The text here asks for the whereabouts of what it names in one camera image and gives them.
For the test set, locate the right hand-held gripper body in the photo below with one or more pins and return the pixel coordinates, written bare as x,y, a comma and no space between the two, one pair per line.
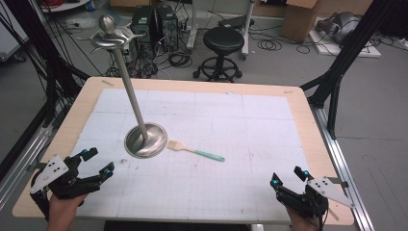
316,195

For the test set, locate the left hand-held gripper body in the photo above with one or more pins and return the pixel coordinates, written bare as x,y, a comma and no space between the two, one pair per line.
61,179

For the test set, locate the person's left hand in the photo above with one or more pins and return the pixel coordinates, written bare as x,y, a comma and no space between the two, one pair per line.
64,208

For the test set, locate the person's right hand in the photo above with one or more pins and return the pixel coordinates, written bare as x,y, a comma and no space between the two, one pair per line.
300,221

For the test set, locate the white grid mat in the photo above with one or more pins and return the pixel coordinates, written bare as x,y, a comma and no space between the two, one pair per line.
205,154

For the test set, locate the silver metal utensil stand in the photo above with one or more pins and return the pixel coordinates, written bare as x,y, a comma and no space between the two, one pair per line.
128,86

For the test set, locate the black computer tower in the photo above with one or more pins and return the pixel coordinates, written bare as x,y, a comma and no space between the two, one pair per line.
167,27
141,25

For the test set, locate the black round stool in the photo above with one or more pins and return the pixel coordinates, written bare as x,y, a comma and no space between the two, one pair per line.
221,51

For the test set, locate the grey bag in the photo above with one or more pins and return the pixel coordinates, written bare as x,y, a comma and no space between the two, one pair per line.
338,25

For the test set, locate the white stand leg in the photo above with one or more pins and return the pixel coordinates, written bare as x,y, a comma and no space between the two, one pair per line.
245,29

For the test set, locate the cardboard box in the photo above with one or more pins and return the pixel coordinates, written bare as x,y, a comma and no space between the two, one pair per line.
300,17

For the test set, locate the aluminium rail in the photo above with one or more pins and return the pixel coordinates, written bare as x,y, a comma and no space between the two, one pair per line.
19,163
343,166

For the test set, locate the black metal frame post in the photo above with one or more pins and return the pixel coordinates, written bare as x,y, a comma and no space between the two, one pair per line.
38,54
346,54

